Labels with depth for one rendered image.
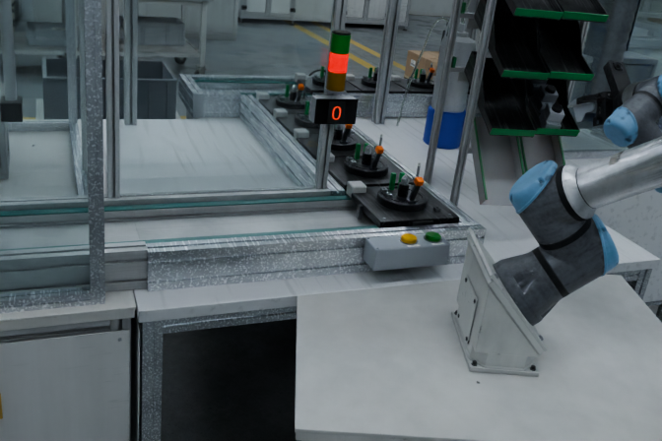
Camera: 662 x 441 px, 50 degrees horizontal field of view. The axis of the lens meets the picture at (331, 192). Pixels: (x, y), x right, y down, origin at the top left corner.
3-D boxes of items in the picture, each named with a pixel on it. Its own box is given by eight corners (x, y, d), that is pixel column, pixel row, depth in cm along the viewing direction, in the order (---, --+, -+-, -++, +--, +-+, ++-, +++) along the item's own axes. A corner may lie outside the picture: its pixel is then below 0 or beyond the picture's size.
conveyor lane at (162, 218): (452, 252, 197) (458, 220, 193) (144, 278, 166) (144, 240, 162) (407, 211, 221) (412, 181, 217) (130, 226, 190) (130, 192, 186)
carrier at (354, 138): (382, 160, 236) (387, 125, 231) (315, 162, 227) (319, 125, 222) (355, 138, 256) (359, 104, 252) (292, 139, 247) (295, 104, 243)
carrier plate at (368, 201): (458, 223, 193) (459, 217, 192) (379, 228, 184) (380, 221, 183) (418, 190, 214) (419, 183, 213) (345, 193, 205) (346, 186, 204)
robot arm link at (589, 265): (575, 304, 143) (635, 270, 140) (541, 253, 140) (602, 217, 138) (561, 281, 155) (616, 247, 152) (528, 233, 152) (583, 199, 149)
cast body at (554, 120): (557, 134, 199) (567, 115, 194) (542, 131, 198) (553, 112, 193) (552, 114, 205) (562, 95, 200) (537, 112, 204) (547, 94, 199)
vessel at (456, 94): (471, 113, 284) (489, 18, 269) (440, 113, 278) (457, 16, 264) (453, 103, 296) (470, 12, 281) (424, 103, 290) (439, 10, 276)
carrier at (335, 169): (416, 188, 215) (422, 150, 210) (343, 191, 206) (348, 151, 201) (382, 160, 235) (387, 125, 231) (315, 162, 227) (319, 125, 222)
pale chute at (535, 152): (564, 204, 206) (572, 198, 202) (523, 202, 203) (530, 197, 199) (548, 118, 217) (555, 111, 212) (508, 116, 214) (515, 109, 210)
